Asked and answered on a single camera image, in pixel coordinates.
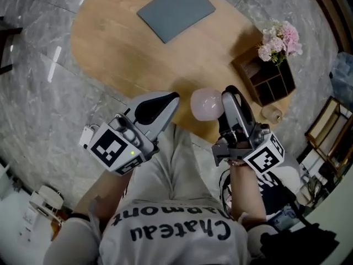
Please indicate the pale pink glossy round object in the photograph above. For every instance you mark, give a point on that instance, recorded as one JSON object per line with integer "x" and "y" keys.
{"x": 205, "y": 105}

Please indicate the white round side table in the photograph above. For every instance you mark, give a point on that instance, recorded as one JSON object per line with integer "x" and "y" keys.
{"x": 47, "y": 203}

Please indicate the beige trousers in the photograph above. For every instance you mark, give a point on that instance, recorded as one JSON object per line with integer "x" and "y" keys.
{"x": 176, "y": 170}

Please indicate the pink flower bunch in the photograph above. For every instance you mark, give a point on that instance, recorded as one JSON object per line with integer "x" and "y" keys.
{"x": 284, "y": 41}

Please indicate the wooden shelf rack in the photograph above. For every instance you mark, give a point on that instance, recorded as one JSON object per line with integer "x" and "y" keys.
{"x": 333, "y": 131}

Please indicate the wooden steps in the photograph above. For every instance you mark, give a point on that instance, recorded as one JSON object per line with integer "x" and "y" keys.
{"x": 328, "y": 7}

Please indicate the white cushion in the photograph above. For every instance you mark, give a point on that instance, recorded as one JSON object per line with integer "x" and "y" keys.
{"x": 292, "y": 167}

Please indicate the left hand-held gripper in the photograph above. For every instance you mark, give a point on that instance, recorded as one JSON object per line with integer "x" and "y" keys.
{"x": 115, "y": 148}

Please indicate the person's left forearm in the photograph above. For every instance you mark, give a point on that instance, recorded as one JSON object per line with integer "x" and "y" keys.
{"x": 107, "y": 195}

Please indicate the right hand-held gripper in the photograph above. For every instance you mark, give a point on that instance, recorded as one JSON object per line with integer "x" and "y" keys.
{"x": 264, "y": 154}

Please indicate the blue-grey marble cabinet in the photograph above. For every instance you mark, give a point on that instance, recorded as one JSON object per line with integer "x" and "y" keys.
{"x": 343, "y": 70}

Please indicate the small glass candle jar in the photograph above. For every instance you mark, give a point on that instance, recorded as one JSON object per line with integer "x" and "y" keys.
{"x": 271, "y": 115}

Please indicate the white printed t-shirt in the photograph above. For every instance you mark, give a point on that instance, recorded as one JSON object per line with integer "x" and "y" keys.
{"x": 171, "y": 244}

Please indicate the person's right forearm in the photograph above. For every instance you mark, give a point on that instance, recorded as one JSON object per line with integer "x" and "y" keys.
{"x": 245, "y": 195}

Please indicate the dark wooden organizer box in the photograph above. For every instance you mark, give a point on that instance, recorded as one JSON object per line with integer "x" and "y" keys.
{"x": 273, "y": 84}

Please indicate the grey flat book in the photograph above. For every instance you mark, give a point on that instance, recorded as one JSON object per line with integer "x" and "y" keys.
{"x": 176, "y": 11}

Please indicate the oval wooden coffee table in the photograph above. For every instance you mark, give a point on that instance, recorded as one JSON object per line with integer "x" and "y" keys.
{"x": 124, "y": 54}

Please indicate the dark clothing pile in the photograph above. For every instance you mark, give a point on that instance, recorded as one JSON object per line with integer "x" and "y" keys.
{"x": 278, "y": 195}

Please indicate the striped garment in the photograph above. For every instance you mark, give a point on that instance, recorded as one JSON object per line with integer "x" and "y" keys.
{"x": 225, "y": 195}

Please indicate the beige bag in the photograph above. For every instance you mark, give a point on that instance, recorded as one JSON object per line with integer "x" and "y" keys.
{"x": 314, "y": 188}

